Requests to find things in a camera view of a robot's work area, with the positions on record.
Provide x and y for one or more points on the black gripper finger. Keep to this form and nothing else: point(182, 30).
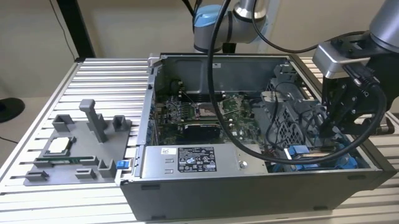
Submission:
point(333, 112)
point(348, 126)

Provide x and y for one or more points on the hard disk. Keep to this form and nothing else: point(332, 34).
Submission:
point(317, 154)

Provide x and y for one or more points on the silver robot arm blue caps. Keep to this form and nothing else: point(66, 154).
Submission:
point(240, 35)

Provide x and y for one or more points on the gray disk bay cage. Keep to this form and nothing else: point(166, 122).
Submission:
point(289, 130)

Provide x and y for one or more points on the RAM slot bank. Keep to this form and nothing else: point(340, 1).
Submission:
point(198, 120)
point(196, 94)

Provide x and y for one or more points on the green motherboard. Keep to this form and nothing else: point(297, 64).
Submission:
point(245, 126)

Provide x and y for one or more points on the CPU socket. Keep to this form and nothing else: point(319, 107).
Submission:
point(205, 109)

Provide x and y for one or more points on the black graphics card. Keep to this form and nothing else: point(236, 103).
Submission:
point(200, 134)

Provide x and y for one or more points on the open black PC case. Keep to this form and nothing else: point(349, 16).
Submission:
point(236, 196)

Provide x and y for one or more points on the silver power supply unit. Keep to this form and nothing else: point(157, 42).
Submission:
point(154, 163)

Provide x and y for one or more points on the blue case latch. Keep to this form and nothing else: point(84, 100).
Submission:
point(121, 164)

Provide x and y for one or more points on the gray parts rack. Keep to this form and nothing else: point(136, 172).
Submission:
point(84, 144)

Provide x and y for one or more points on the green RAM stick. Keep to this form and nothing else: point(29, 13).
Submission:
point(70, 159)

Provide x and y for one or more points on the silver CPU chip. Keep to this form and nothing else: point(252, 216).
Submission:
point(58, 144)

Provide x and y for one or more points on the black round stand base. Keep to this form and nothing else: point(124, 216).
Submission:
point(10, 109)

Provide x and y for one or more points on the blue plastic bay bracket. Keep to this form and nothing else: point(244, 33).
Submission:
point(343, 164)

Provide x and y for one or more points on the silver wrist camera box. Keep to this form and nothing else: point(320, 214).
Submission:
point(329, 63)

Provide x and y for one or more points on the black metal frame post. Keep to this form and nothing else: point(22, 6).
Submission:
point(77, 28)

